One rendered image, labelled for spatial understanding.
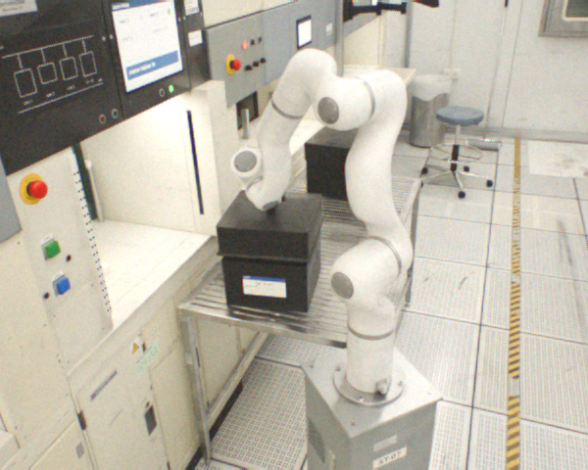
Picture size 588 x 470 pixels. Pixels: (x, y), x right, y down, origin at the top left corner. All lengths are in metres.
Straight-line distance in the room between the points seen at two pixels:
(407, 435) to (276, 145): 0.82
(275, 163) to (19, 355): 0.73
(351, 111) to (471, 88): 4.73
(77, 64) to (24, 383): 0.73
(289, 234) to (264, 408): 1.11
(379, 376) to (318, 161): 1.26
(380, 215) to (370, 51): 3.51
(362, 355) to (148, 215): 1.06
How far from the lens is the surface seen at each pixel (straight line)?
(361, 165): 1.16
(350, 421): 1.41
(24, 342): 1.36
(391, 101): 1.16
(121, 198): 2.15
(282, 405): 2.51
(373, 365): 1.41
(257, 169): 1.41
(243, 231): 1.62
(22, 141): 1.27
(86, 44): 1.41
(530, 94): 5.78
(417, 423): 1.52
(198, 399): 2.08
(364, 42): 4.65
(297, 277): 1.67
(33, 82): 1.29
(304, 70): 1.20
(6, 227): 1.25
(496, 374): 2.76
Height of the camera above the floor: 1.80
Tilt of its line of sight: 29 degrees down
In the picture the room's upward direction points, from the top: 2 degrees counter-clockwise
